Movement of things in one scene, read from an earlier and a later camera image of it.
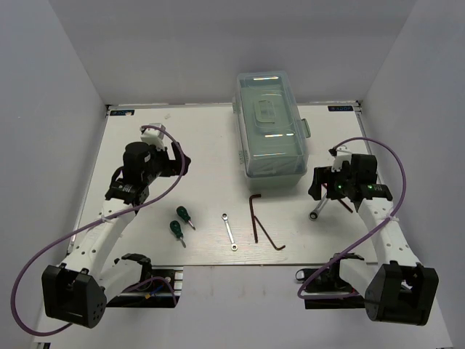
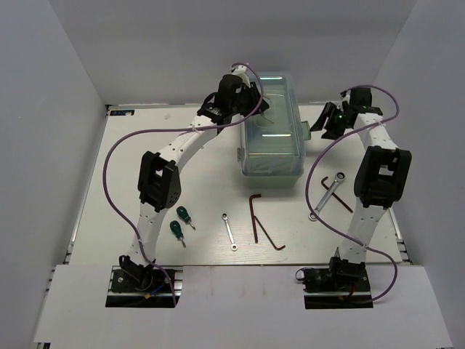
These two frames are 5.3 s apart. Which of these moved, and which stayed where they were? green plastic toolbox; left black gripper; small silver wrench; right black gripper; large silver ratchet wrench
Moved: right black gripper; left black gripper
Stayed: small silver wrench; large silver ratchet wrench; green plastic toolbox
